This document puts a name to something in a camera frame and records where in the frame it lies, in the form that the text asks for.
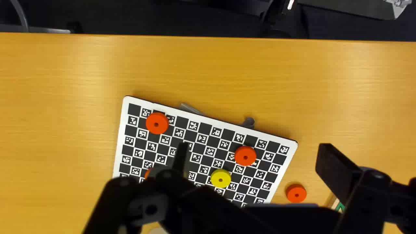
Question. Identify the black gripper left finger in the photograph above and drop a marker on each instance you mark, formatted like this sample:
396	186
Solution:
125	204

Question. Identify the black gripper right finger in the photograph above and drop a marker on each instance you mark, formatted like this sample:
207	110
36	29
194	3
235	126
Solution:
371	198

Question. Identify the orange ring board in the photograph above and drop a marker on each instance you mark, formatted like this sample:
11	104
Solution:
245	155

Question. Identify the black white checkered calibration board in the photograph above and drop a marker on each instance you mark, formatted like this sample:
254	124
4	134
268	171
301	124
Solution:
150	133

